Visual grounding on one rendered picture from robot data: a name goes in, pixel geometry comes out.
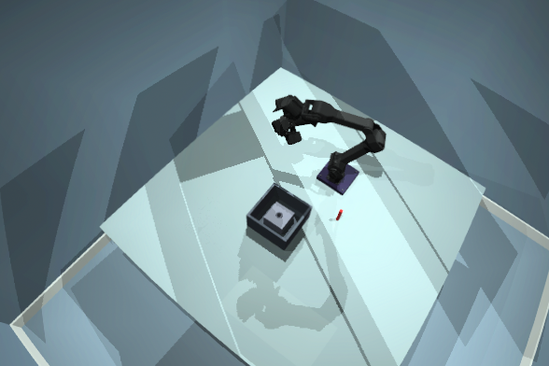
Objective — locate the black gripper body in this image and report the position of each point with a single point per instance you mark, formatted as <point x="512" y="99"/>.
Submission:
<point x="294" y="136"/>

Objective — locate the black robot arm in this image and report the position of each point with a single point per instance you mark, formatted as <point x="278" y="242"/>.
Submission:
<point x="323" y="112"/>

